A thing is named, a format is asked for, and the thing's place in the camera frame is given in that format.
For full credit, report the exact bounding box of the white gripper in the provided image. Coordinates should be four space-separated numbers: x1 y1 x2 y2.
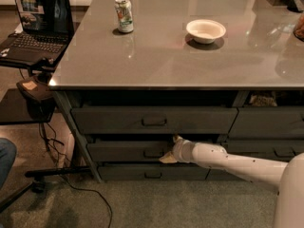
159 135 195 164

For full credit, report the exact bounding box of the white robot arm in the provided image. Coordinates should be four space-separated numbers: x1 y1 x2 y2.
160 135 304 228

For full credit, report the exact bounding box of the black open laptop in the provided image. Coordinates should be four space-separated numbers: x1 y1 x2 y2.
0 0 74 67

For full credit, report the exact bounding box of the brown item under tabletop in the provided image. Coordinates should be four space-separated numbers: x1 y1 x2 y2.
249 92 277 106

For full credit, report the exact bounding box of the white paper bowl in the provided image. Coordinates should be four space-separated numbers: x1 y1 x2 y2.
186 19 226 45

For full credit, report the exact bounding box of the black laptop stand table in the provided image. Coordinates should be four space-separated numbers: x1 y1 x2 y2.
0 22 91 214

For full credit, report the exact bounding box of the green white soda can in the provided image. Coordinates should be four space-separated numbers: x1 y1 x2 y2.
114 0 134 33

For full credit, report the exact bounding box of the person's leg in jeans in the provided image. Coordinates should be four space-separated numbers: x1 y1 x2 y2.
0 138 17 189

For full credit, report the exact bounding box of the brown object right edge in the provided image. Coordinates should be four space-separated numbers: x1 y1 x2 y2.
294 13 304 41

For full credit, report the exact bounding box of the black power cable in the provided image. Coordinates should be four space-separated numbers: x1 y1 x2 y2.
37 123 114 228

